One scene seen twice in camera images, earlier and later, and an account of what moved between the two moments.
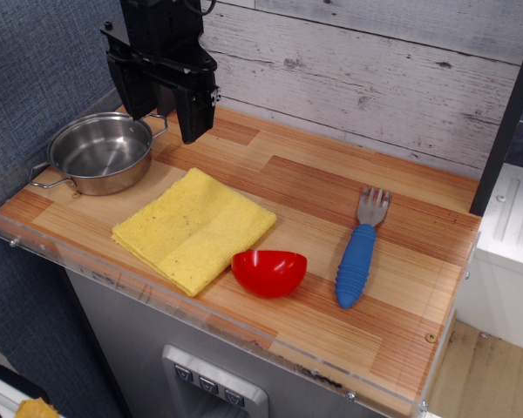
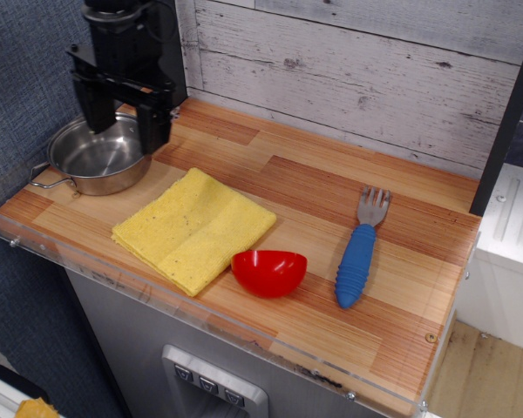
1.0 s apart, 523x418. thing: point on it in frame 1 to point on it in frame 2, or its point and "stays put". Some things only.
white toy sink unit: (500, 289) stays put
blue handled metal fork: (355, 258) stays put
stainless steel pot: (104, 153) stays put
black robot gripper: (166, 33) to (124, 56)
